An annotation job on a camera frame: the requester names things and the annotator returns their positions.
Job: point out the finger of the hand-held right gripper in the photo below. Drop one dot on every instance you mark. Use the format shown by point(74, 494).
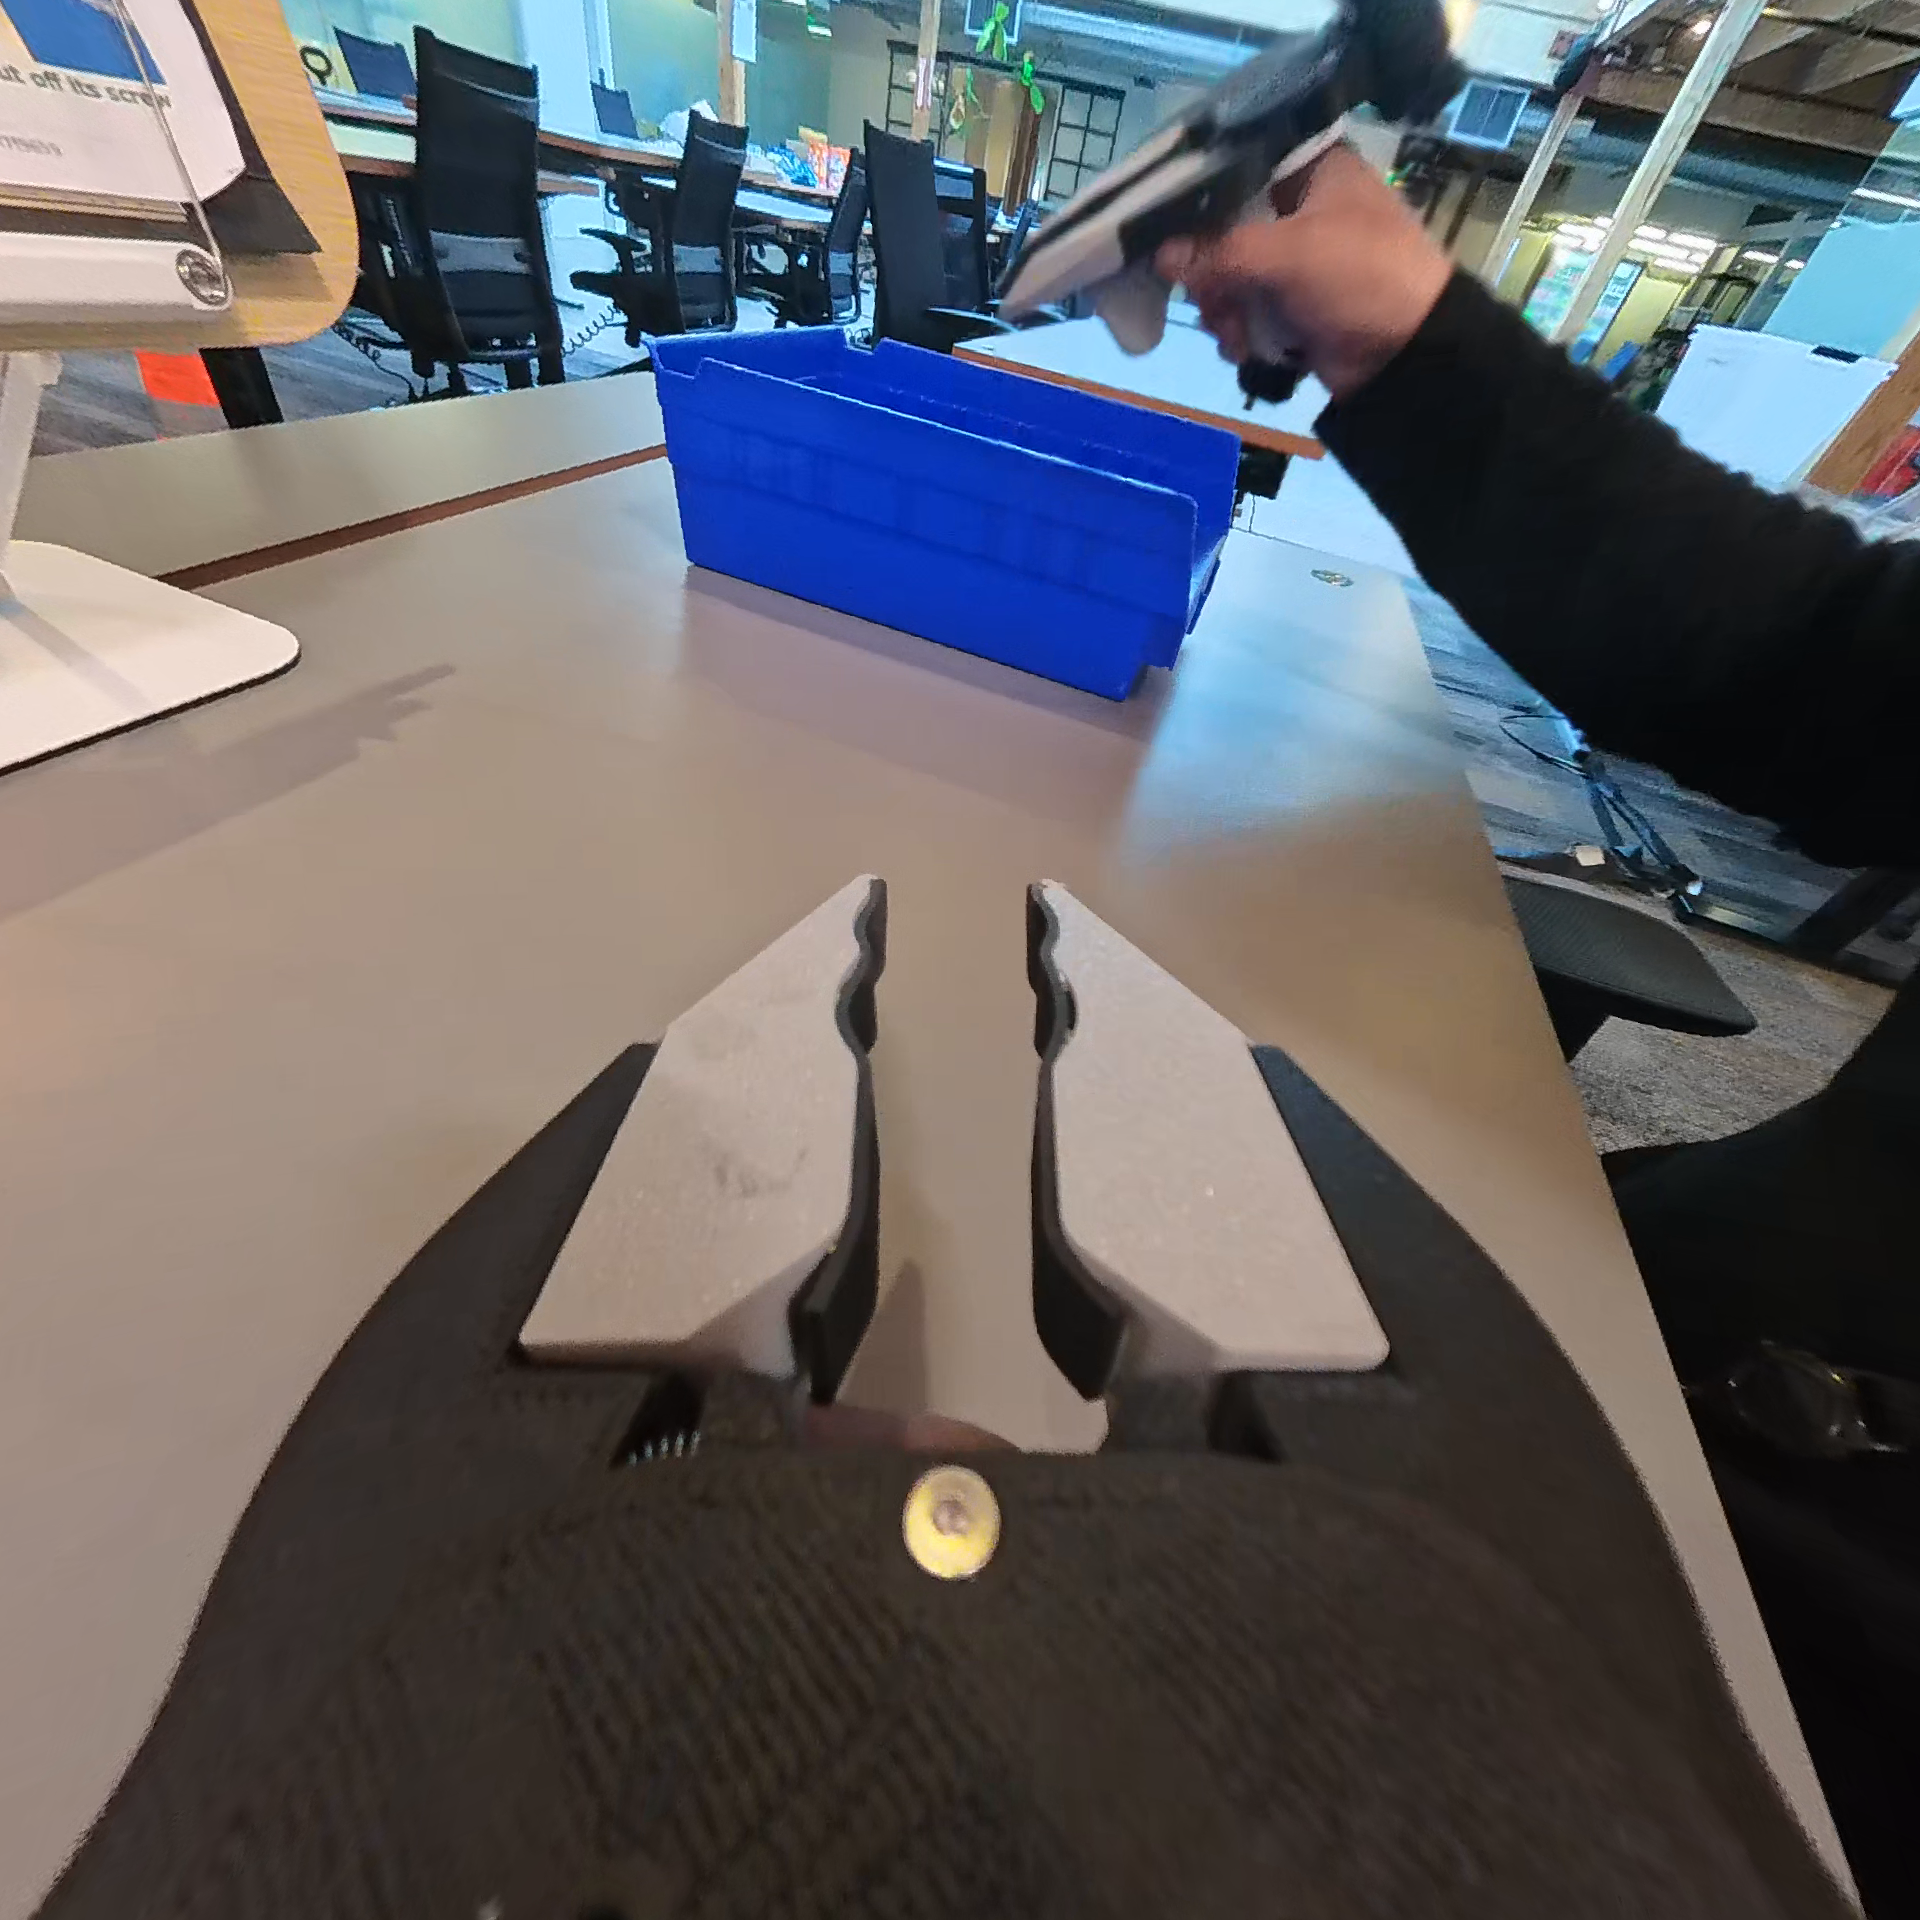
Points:
point(1095, 226)
point(1275, 89)

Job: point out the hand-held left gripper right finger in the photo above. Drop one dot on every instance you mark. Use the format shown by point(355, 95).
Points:
point(1202, 1185)

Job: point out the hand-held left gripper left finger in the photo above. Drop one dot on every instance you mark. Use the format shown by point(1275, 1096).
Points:
point(706, 1157)

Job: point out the person's right forearm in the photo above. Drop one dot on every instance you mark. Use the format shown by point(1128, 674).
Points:
point(1619, 570)

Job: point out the person's right hand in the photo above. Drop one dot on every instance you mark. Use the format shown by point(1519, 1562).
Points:
point(1336, 286)

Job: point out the white table with wooden edge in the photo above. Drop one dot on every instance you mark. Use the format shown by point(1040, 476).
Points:
point(1083, 362)

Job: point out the black office chair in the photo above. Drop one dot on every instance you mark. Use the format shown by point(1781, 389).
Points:
point(916, 226)
point(692, 226)
point(480, 196)
point(818, 257)

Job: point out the colourful boxes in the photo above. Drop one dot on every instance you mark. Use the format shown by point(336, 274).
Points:
point(814, 160)

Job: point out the blue plastic bin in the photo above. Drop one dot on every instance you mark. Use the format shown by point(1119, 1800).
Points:
point(930, 510)

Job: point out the black mesh chair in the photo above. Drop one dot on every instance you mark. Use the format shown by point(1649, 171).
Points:
point(1619, 945)

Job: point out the long office desk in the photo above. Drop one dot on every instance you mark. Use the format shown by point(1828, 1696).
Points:
point(601, 152)

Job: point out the white board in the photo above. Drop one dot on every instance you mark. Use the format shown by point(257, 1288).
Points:
point(1771, 405)

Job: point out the person's dark clothed body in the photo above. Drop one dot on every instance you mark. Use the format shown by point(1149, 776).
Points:
point(1800, 1202)

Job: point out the white display stand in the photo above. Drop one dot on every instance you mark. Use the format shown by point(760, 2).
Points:
point(107, 646)

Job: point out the wooden display board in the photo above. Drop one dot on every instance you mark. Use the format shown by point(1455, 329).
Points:
point(292, 152)

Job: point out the clear sign holder with paper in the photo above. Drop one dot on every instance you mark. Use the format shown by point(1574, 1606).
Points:
point(91, 89)

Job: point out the white slanted post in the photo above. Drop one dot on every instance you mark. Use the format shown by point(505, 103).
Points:
point(1659, 164)

